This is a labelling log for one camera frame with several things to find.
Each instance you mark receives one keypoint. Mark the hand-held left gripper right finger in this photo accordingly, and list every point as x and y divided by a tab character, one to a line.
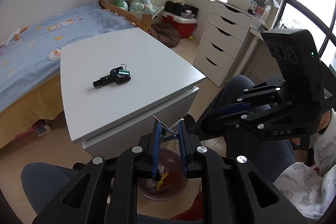
181	148

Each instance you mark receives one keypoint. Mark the wooden bed frame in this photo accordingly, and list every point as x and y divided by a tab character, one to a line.
123	12

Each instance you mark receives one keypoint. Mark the person's right forearm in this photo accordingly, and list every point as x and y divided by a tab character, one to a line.
302	182

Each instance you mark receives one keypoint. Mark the mint green plush toy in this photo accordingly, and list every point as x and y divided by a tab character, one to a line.
141	1

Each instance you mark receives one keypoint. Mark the white storage box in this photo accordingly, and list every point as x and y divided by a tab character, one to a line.
240	1

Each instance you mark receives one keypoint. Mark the person's leg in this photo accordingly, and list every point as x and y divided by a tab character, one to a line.
52	182
249	150

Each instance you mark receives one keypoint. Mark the blue binder clip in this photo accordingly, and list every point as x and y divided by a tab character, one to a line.
169	132

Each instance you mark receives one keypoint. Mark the white goose plush toy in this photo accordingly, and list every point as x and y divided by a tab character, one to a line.
11	37

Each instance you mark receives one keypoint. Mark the yellow bed skirt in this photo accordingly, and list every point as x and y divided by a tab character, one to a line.
26	113

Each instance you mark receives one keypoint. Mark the brown beanbag cushion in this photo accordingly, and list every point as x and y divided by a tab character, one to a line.
166	35

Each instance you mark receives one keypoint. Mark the white table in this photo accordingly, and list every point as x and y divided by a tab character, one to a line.
118	56

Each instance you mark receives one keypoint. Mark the clear plastic corner guard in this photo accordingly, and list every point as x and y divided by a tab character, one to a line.
143	16

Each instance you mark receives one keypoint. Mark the red plastic box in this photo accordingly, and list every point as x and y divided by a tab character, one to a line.
173	180

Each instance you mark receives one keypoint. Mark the yellow toothed clip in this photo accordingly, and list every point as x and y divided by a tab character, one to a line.
164	176

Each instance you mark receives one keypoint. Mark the white drawer cabinet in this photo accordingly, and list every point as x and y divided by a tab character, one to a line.
223	40

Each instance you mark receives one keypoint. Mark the green binder clip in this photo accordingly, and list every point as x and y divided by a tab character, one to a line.
124	71

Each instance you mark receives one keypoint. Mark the colourful toy blocks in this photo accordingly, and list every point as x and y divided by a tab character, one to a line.
42	128

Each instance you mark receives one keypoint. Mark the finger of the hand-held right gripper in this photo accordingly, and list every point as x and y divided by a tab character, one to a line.
223	121
231	108

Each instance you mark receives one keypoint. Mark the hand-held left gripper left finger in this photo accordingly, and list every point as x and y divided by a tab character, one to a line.
156	145

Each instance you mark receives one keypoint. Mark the red cooler box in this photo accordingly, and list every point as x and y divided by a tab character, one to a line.
181	27

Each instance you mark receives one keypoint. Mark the person's left leg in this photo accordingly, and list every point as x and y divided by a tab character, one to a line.
52	182

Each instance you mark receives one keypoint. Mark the white desk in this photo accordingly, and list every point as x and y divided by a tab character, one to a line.
257	50

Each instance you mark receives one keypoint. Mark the black bag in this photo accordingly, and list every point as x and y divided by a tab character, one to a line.
176	8

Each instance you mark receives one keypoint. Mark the person's right leg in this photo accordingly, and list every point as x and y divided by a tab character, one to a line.
249	150

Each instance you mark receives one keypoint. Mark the pink plastic basin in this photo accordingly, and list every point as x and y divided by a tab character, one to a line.
168	158

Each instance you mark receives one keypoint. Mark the bed with blue sheet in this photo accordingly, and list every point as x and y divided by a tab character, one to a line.
31	56

